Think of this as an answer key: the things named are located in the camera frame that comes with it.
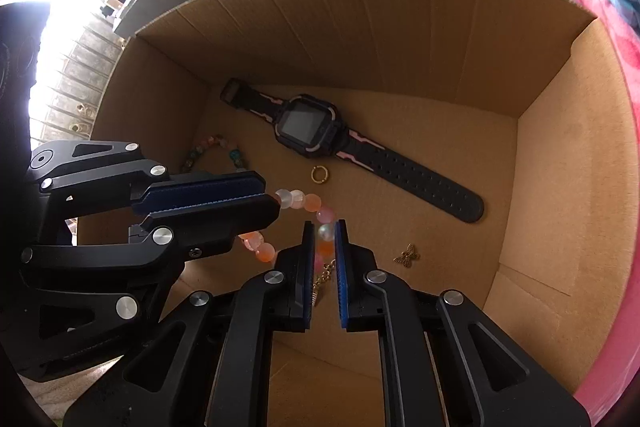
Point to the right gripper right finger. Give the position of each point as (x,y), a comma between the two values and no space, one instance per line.
(373,300)

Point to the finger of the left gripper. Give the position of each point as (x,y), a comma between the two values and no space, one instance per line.
(207,230)
(197,188)

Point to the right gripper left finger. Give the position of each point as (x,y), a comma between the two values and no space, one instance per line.
(278,300)

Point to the gold butterfly brooch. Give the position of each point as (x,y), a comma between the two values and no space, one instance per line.
(408,256)

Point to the white radiator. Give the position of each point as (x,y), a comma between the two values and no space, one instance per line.
(76,57)

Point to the black pink smartwatch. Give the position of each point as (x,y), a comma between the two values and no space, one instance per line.
(315,128)

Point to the brown cardboard box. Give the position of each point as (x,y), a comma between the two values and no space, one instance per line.
(522,101)

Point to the gold brooch with chain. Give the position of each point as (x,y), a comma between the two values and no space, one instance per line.
(322,279)

